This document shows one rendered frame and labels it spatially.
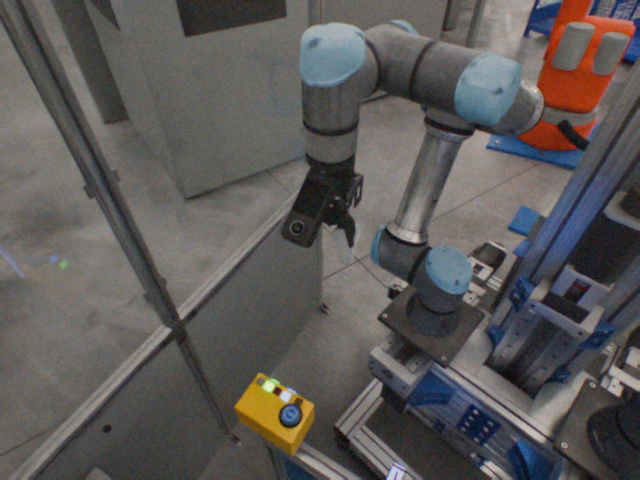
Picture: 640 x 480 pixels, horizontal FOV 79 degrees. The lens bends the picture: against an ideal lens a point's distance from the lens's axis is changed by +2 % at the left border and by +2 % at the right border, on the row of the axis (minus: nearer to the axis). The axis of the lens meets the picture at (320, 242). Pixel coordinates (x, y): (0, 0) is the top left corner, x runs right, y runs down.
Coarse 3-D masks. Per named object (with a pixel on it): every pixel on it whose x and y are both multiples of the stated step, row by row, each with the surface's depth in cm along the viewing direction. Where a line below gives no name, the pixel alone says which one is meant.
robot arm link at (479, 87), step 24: (432, 48) 46; (456, 48) 45; (432, 72) 46; (456, 72) 44; (480, 72) 43; (504, 72) 42; (432, 96) 47; (456, 96) 45; (480, 96) 43; (504, 96) 43; (528, 96) 63; (480, 120) 45; (504, 120) 60; (528, 120) 70
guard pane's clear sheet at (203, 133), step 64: (64, 0) 61; (128, 0) 69; (192, 0) 81; (256, 0) 97; (0, 64) 56; (64, 64) 64; (128, 64) 74; (192, 64) 87; (256, 64) 106; (0, 128) 59; (128, 128) 78; (192, 128) 94; (256, 128) 116; (0, 192) 62; (64, 192) 72; (128, 192) 84; (192, 192) 102; (256, 192) 129; (0, 256) 66; (64, 256) 76; (128, 256) 90; (192, 256) 111; (0, 320) 70; (64, 320) 82; (128, 320) 98; (0, 384) 74; (64, 384) 88; (0, 448) 79
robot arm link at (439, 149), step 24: (432, 120) 84; (456, 120) 82; (432, 144) 87; (456, 144) 86; (432, 168) 89; (408, 192) 95; (432, 192) 92; (408, 216) 96; (384, 240) 102; (408, 240) 97; (384, 264) 103; (408, 264) 98
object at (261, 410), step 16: (256, 384) 93; (240, 400) 91; (256, 400) 90; (272, 400) 90; (288, 400) 90; (304, 400) 90; (240, 416) 92; (256, 416) 88; (272, 416) 88; (304, 416) 88; (272, 432) 86; (288, 432) 86; (304, 432) 91; (288, 448) 87
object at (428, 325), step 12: (408, 300) 111; (408, 312) 109; (420, 312) 104; (432, 312) 101; (444, 312) 100; (456, 312) 103; (420, 324) 105; (432, 324) 103; (444, 324) 103; (456, 324) 105; (432, 336) 105; (444, 336) 105
